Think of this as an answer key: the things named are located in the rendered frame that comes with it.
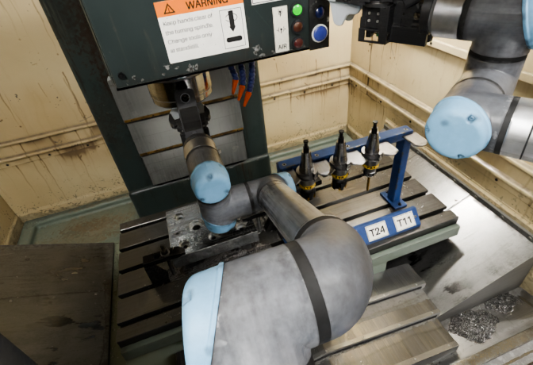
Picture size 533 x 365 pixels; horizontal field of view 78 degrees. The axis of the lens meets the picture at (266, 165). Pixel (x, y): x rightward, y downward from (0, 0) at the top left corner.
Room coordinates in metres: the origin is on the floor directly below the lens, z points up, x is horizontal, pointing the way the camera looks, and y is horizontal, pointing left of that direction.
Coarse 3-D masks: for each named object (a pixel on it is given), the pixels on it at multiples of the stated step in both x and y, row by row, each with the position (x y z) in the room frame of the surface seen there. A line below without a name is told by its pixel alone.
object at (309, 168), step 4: (304, 152) 0.75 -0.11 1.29; (308, 152) 0.75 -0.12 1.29; (304, 156) 0.75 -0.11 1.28; (308, 156) 0.74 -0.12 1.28; (304, 160) 0.74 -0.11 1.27; (308, 160) 0.74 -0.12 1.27; (312, 160) 0.75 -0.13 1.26; (300, 164) 0.76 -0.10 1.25; (304, 164) 0.74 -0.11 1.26; (308, 164) 0.74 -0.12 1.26; (312, 164) 0.75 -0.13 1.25; (300, 168) 0.75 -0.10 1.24; (304, 168) 0.74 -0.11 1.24; (308, 168) 0.74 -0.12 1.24; (312, 168) 0.74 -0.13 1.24; (304, 172) 0.74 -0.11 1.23; (308, 172) 0.74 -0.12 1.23; (312, 172) 0.74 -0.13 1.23
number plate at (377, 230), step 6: (378, 222) 0.76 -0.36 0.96; (384, 222) 0.76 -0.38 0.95; (366, 228) 0.74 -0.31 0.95; (372, 228) 0.74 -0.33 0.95; (378, 228) 0.74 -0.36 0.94; (384, 228) 0.74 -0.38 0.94; (372, 234) 0.73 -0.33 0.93; (378, 234) 0.73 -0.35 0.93; (384, 234) 0.73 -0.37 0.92; (372, 240) 0.71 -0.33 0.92
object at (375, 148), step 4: (368, 136) 0.82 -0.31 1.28; (372, 136) 0.80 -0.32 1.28; (376, 136) 0.80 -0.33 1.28; (368, 140) 0.81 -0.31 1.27; (372, 140) 0.80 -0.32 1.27; (376, 140) 0.80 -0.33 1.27; (368, 144) 0.81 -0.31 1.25; (372, 144) 0.80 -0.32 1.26; (376, 144) 0.80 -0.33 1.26; (368, 148) 0.80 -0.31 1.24; (372, 148) 0.80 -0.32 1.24; (376, 148) 0.79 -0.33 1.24; (368, 152) 0.80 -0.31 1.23; (372, 152) 0.79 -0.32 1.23; (376, 152) 0.79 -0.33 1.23
